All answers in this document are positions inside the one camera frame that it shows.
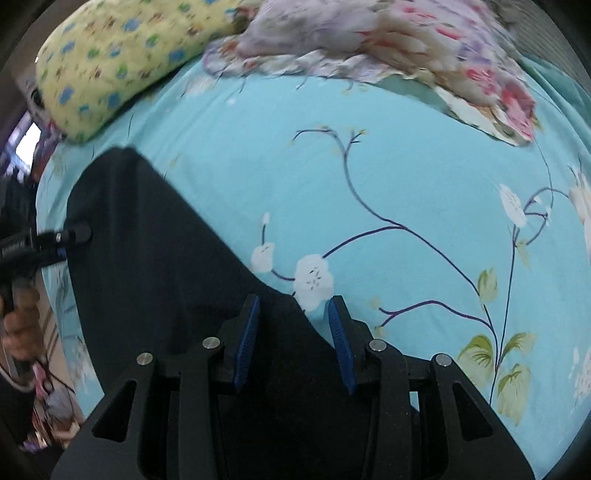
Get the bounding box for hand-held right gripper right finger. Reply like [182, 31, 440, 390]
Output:
[327, 295, 536, 480]

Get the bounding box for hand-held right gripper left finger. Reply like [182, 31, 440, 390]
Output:
[51, 294, 262, 480]

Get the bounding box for black pants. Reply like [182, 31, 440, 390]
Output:
[65, 147, 421, 480]

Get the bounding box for person's left hand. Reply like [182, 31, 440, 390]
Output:
[0, 299, 45, 361]

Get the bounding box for bright window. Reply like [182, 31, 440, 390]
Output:
[14, 124, 43, 160]

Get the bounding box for yellow bear-print pillow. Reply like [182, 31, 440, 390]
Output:
[36, 0, 259, 144]

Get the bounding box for teal floral bedsheet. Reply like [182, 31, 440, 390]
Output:
[34, 55, 591, 480]

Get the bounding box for pink floral pillow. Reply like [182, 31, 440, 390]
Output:
[201, 0, 543, 147]

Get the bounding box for striped padded headboard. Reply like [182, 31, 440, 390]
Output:
[503, 0, 591, 77]

